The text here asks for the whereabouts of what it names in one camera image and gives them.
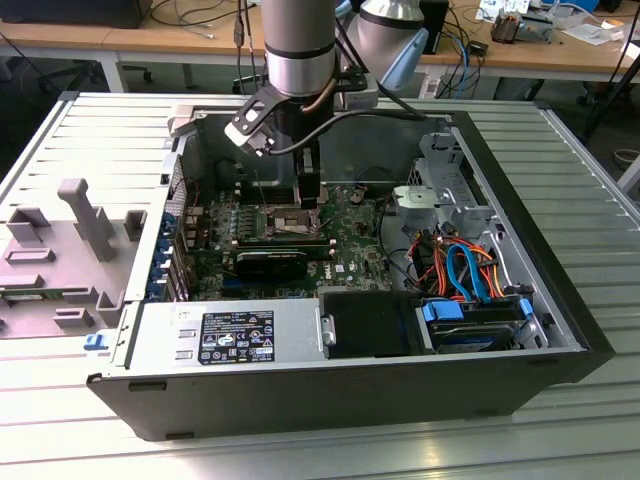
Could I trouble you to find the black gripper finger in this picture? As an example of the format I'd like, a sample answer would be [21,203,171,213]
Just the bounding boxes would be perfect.
[293,141,323,211]

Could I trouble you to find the CPU socket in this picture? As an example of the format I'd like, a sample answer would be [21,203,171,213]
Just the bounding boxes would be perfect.
[263,200,324,239]

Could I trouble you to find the green motherboard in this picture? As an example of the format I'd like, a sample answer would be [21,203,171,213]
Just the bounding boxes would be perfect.
[187,180,397,302]

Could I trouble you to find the black graphics card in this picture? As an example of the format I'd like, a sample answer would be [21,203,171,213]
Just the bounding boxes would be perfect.
[234,248,310,283]

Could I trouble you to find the silver power supply unit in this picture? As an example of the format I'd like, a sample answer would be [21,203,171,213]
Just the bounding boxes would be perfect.
[127,298,325,370]

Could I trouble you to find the black disk bay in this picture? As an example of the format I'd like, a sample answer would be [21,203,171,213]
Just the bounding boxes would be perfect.
[319,290,426,360]

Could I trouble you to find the metal drive cage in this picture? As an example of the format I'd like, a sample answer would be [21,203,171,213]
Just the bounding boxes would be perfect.
[392,130,507,251]

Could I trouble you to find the wooden desk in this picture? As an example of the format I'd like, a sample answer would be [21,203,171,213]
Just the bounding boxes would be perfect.
[0,0,640,84]

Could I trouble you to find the black grey PC case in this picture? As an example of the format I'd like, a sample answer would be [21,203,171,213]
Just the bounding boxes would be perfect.
[85,92,616,442]

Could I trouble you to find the hard disk with blue carrier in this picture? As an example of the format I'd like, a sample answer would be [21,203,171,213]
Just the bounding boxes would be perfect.
[418,296,535,357]

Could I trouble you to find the brown cooler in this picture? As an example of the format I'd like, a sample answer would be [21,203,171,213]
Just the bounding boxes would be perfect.
[489,10,524,45]

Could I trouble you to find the grey parts rack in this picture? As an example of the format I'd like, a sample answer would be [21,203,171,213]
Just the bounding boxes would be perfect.
[0,177,150,341]

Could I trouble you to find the grey device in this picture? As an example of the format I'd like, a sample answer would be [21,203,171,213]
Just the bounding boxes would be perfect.
[519,9,557,45]

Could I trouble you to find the blue plastic clip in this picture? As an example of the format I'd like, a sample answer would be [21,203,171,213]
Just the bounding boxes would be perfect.
[83,331,111,353]

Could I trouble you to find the white papers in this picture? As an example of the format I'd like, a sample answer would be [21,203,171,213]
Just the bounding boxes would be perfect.
[562,17,626,47]

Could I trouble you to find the black tripod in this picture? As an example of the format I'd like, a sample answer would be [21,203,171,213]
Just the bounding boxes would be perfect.
[582,44,640,144]

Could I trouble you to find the white camera with black bracket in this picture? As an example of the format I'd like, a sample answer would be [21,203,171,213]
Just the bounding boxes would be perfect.
[223,92,281,159]

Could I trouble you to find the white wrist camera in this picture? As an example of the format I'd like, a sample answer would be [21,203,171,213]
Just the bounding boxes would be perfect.
[335,69,380,110]

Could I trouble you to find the black camera cable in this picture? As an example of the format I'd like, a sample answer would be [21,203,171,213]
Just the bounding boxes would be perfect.
[262,108,429,157]

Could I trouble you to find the black wire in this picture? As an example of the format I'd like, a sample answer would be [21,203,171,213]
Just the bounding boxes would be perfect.
[377,195,420,294]

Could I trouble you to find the power plug with coloured wires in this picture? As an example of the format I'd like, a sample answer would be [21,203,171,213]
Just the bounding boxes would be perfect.
[410,232,454,297]

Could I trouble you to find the blue wire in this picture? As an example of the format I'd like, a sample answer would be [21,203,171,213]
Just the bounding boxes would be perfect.
[462,241,495,305]
[446,243,475,304]

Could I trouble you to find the orange wire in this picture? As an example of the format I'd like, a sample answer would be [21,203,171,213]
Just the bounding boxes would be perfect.
[469,243,508,300]

